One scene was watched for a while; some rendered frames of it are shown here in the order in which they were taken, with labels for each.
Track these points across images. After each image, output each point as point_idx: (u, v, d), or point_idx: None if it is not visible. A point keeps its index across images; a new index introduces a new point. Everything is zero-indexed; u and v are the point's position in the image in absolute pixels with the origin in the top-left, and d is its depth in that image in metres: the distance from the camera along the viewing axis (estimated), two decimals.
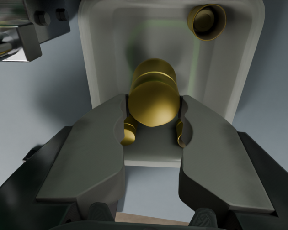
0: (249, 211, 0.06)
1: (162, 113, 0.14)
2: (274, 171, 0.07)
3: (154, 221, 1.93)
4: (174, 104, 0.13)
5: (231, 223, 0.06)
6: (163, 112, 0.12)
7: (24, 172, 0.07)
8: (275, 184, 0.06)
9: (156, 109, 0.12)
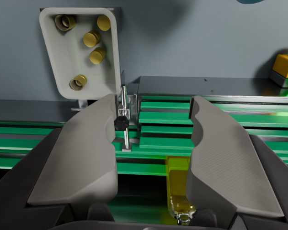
0: (258, 215, 0.05)
1: None
2: (286, 176, 0.06)
3: None
4: None
5: (237, 226, 0.06)
6: None
7: (13, 176, 0.06)
8: (287, 190, 0.06)
9: None
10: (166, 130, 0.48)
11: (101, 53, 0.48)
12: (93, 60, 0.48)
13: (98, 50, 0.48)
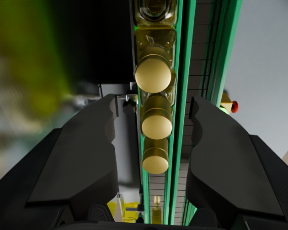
0: (258, 215, 0.05)
1: (150, 148, 0.24)
2: (286, 176, 0.06)
3: None
4: (144, 152, 0.24)
5: (237, 226, 0.06)
6: (150, 162, 0.23)
7: (13, 176, 0.06)
8: (286, 190, 0.06)
9: (153, 164, 0.23)
10: None
11: (168, 63, 0.17)
12: (145, 83, 0.17)
13: (159, 55, 0.17)
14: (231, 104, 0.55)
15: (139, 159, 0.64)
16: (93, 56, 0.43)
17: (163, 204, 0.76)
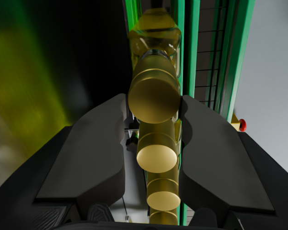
0: (249, 211, 0.06)
1: (157, 211, 0.22)
2: (274, 171, 0.07)
3: None
4: (151, 215, 0.22)
5: (231, 223, 0.06)
6: None
7: (24, 172, 0.07)
8: (275, 184, 0.06)
9: None
10: None
11: (173, 141, 0.15)
12: (148, 165, 0.15)
13: (162, 133, 0.15)
14: (239, 124, 0.53)
15: (145, 183, 0.62)
16: (93, 89, 0.42)
17: None
